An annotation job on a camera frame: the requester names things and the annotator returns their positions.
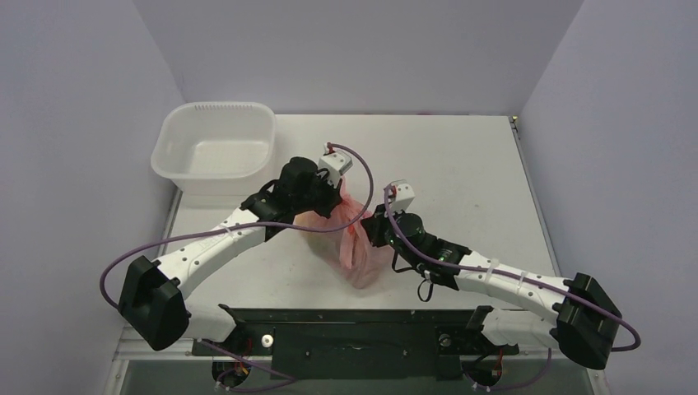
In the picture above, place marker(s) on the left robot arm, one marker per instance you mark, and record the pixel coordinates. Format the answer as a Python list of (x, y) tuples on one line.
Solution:
[(154, 294)]

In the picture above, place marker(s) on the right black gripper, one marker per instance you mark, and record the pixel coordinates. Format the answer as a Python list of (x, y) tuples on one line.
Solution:
[(374, 226)]

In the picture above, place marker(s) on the pink plastic bag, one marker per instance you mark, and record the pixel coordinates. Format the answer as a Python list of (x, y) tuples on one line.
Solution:
[(349, 250)]

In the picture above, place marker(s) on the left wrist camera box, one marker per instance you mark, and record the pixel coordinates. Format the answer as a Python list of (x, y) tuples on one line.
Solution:
[(337, 163)]

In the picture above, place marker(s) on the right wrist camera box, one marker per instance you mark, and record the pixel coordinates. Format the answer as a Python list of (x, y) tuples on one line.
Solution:
[(401, 195)]

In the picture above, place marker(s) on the white plastic basin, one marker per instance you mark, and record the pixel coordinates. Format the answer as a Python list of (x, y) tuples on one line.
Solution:
[(219, 148)]

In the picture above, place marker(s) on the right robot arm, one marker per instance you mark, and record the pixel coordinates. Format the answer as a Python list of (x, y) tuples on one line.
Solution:
[(575, 316)]

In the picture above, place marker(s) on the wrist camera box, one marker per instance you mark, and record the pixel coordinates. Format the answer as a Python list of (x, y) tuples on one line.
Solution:
[(337, 163), (401, 195)]

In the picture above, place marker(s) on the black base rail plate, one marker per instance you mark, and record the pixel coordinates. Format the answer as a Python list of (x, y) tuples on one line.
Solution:
[(361, 343)]

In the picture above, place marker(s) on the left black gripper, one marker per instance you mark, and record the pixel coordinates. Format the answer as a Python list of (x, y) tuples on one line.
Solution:
[(332, 192)]

